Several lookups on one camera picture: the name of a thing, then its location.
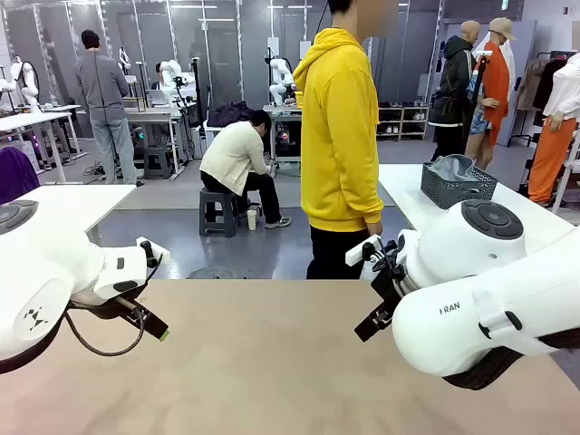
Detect person's right forearm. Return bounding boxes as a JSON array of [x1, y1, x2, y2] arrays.
[[346, 149, 385, 226]]

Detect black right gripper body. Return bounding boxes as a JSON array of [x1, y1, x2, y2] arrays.
[[370, 246, 410, 314]]

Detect seated man in cream jacket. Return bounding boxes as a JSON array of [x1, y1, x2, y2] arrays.
[[198, 109, 293, 230]]

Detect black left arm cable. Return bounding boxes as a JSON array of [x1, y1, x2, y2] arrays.
[[63, 253, 165, 357]]

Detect purple cloth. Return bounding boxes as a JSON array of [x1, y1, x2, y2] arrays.
[[0, 146, 41, 206]]

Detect white background desk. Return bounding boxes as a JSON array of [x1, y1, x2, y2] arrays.
[[124, 106, 187, 177], [0, 111, 83, 182]]

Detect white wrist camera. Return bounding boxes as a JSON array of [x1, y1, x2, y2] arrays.
[[344, 234, 381, 268], [135, 236, 171, 268]]

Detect mannequin in orange dress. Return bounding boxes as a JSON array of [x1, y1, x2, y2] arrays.
[[465, 17, 517, 171]]

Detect dark grey plastic basket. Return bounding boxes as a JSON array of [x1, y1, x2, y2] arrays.
[[420, 160, 498, 210]]

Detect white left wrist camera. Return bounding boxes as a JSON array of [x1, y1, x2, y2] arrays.
[[135, 236, 171, 268]]

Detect round metal floor plate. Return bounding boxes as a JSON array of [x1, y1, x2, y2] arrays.
[[186, 266, 248, 280]]

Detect person in yellow hoodie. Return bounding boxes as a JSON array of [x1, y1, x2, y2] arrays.
[[293, 0, 400, 280]]

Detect white shoe rack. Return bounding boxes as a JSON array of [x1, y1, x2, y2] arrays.
[[378, 101, 430, 140]]

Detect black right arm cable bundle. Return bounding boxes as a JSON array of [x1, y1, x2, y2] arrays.
[[441, 333, 580, 392]]

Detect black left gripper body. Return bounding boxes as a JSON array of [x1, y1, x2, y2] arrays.
[[70, 294, 147, 321]]

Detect grey step stool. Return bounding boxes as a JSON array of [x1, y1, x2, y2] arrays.
[[143, 145, 174, 180], [198, 188, 240, 238]]

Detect white side table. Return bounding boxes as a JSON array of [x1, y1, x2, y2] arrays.
[[378, 162, 580, 244], [8, 183, 138, 235]]

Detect clothes rack with dark garments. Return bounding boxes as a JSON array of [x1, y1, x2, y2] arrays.
[[507, 50, 577, 149]]

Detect standing man in grey shirt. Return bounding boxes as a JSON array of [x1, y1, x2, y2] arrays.
[[74, 29, 145, 187]]

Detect mannequin in black jacket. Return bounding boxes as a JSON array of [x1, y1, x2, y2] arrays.
[[428, 20, 482, 164]]

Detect black bag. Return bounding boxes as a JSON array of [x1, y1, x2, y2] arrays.
[[206, 101, 256, 129]]

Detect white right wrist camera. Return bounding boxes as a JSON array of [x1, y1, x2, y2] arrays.
[[344, 234, 381, 268]]

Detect grey background workbench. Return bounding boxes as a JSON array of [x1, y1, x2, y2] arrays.
[[262, 103, 304, 178]]

